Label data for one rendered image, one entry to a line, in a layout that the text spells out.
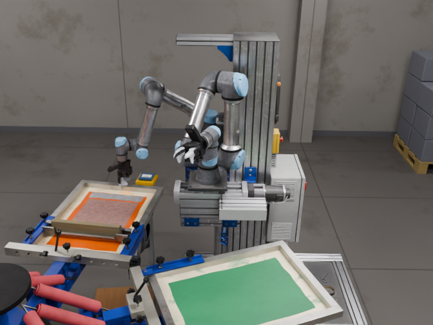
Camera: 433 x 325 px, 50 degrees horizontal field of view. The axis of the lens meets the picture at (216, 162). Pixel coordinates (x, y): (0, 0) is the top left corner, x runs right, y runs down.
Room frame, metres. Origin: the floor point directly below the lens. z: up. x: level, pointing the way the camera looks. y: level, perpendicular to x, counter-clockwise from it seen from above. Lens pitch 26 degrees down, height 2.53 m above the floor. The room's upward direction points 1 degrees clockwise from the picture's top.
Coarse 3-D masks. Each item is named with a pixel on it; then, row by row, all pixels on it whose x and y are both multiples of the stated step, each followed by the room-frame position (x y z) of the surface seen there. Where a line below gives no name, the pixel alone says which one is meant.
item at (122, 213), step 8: (144, 200) 2.63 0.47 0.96; (112, 208) 2.52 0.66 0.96; (120, 208) 2.52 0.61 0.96; (128, 208) 2.52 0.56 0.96; (136, 208) 2.52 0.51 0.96; (104, 216) 2.42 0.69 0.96; (112, 216) 2.43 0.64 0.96; (120, 216) 2.43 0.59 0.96; (128, 216) 2.43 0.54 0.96; (136, 216) 2.43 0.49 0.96; (120, 224) 2.34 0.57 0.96; (128, 224) 2.34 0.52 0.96; (88, 240) 2.17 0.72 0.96; (96, 240) 2.18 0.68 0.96; (104, 240) 2.18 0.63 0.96; (112, 240) 2.18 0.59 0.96; (88, 248) 2.10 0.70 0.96; (96, 248) 2.10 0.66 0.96; (104, 248) 2.10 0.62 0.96; (112, 248) 2.10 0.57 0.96
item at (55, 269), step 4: (52, 264) 1.85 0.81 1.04; (56, 264) 1.85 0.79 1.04; (60, 264) 1.85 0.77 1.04; (64, 264) 1.85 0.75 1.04; (68, 264) 1.89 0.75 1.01; (52, 268) 1.82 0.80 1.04; (56, 268) 1.82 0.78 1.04; (60, 268) 1.82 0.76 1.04; (48, 272) 1.79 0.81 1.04; (52, 272) 1.79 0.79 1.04; (56, 272) 1.79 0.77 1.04; (60, 272) 1.80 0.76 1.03
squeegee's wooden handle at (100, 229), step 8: (56, 224) 2.20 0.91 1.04; (64, 224) 2.20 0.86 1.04; (72, 224) 2.19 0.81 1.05; (80, 224) 2.18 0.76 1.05; (88, 224) 2.18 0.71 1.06; (96, 224) 2.18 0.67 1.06; (104, 224) 2.18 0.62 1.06; (112, 224) 2.18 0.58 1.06; (80, 232) 2.18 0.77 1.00; (88, 232) 2.18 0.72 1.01; (96, 232) 2.17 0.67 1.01; (104, 232) 2.16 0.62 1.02; (112, 232) 2.16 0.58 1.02; (120, 232) 2.16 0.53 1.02
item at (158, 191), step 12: (84, 180) 2.82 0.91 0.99; (72, 192) 2.65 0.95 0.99; (144, 192) 2.73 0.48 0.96; (156, 192) 2.67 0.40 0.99; (60, 204) 2.50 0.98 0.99; (156, 204) 2.55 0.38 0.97; (60, 216) 2.41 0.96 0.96; (144, 216) 2.38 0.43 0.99; (144, 228) 2.30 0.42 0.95; (36, 240) 2.13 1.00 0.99; (108, 252) 2.02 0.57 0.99
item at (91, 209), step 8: (88, 192) 2.72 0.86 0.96; (88, 200) 2.61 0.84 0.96; (96, 200) 2.62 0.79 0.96; (104, 200) 2.62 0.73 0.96; (112, 200) 2.62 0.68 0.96; (80, 208) 2.51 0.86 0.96; (88, 208) 2.51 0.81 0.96; (96, 208) 2.51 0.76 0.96; (104, 208) 2.51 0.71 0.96; (72, 216) 2.42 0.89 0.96; (80, 216) 2.42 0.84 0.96; (88, 216) 2.42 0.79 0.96; (96, 216) 2.42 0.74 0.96; (64, 240) 2.17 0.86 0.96; (72, 240) 2.17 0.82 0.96; (80, 240) 2.17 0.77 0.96
